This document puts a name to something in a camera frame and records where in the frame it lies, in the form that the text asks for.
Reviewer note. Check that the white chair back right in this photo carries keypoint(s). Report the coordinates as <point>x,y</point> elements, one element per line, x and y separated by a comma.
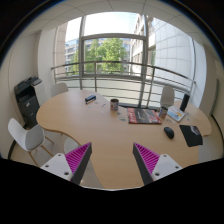
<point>167,97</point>

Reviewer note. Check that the patterned mug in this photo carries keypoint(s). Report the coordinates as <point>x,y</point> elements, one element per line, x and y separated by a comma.
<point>114,104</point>

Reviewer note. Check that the black stapler box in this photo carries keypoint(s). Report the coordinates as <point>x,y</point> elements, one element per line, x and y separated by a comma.
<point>90,98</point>

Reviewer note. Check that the wooden conference table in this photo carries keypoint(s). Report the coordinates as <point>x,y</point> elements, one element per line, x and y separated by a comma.
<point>112,136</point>

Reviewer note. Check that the metal balcony railing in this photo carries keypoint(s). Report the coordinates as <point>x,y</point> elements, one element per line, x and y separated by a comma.
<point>132,83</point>

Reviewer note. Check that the black cylindrical speaker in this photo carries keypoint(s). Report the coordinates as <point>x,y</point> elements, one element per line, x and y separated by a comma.
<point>184,102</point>

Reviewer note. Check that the white chair back left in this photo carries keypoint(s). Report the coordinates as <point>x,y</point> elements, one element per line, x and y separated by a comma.
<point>58,89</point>

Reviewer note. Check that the white chair front left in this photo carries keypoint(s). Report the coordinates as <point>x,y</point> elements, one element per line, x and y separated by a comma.
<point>28,140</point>

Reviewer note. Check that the white chair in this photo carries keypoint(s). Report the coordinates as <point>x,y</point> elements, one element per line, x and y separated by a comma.
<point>58,89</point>
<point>167,97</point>
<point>28,140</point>

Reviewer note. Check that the black mouse pad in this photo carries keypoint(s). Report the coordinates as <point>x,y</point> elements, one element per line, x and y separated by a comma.
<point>192,135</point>

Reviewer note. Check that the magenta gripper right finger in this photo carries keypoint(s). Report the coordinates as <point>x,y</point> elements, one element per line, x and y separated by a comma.
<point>153,166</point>

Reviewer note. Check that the light blue booklet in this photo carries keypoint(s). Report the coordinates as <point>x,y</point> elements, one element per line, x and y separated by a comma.
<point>175,113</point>

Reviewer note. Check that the colourful cup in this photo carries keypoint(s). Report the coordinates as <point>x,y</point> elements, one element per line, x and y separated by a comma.
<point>163,112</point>

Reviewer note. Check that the red and black magazine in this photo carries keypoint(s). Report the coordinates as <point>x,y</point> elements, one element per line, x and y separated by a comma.
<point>142,116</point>

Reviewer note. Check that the black computer mouse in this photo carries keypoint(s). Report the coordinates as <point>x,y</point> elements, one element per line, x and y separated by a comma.
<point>169,132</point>

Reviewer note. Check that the black office printer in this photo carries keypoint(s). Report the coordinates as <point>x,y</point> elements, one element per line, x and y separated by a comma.
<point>30,95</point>

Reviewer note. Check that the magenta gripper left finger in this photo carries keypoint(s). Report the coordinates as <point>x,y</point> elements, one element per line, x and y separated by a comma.
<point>70,166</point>

